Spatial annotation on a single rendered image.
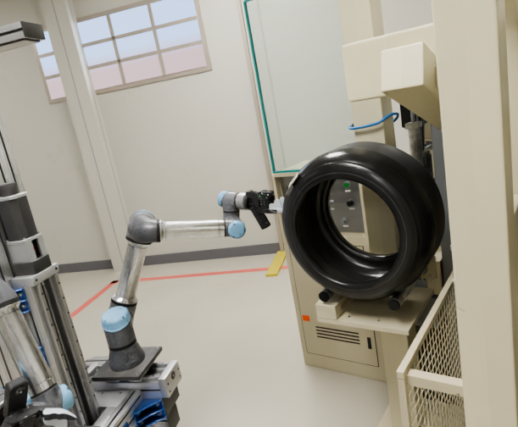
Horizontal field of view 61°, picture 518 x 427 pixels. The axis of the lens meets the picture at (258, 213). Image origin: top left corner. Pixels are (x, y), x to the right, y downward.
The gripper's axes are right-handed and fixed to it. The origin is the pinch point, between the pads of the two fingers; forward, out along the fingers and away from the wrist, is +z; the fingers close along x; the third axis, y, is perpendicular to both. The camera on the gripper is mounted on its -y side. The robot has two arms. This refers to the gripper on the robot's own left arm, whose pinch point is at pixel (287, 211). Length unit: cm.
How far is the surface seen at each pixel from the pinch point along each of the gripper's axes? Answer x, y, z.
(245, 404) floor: 15, -129, -47
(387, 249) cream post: 27.5, -22.5, 32.5
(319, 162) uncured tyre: -9.4, 23.5, 20.1
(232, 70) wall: 240, 59, -205
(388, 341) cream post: 28, -69, 34
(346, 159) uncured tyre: -10.0, 25.0, 30.7
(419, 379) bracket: -58, -17, 69
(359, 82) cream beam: -34, 51, 46
